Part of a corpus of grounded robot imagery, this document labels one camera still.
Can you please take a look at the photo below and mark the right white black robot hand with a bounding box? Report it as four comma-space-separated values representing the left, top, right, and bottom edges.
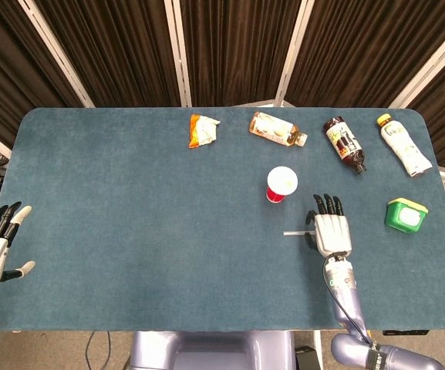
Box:
305, 193, 352, 258

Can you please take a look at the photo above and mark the red paper cup white lid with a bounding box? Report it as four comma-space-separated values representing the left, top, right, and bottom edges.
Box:
265, 166, 299, 204

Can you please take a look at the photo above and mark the green wet wipes box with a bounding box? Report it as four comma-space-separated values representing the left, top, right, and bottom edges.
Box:
384, 197, 430, 234

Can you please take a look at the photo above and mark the dark tea bottle black cap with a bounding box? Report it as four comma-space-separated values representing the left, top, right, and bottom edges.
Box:
323, 116, 368, 175

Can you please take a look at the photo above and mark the white bottle yellow cap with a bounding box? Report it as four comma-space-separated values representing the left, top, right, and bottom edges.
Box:
376, 113, 433, 178

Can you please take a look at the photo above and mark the white table leg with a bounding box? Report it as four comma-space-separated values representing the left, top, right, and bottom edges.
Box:
313, 330, 324, 370

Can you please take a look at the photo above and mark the amber tea bottle white cap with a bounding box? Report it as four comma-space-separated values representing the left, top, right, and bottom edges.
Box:
248, 111, 308, 148

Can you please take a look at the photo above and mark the black table control panel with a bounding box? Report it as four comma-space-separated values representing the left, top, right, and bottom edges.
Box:
382, 329, 430, 336

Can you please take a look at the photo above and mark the black box on floor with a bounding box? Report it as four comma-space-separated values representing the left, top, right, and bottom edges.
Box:
294, 345, 322, 370

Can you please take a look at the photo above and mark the orange white snack bag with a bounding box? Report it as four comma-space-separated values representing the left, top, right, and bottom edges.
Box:
188, 113, 221, 150

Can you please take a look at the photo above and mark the silver robot torso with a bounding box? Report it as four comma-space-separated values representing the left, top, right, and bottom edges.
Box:
129, 330, 296, 370

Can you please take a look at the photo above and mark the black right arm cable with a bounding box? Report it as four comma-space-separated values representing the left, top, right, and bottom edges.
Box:
323, 257, 374, 345

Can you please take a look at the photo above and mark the black floor cable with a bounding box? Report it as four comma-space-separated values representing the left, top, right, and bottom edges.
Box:
84, 331, 112, 370

